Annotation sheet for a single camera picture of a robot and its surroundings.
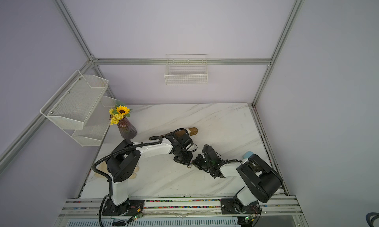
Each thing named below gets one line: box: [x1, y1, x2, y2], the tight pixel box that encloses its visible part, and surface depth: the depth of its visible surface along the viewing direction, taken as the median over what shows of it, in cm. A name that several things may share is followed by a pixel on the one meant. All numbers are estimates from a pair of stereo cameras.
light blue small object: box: [242, 151, 255, 159], surface depth 95 cm
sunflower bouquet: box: [109, 105, 133, 125], surface depth 85 cm
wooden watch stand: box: [175, 127, 198, 137], surface depth 97 cm
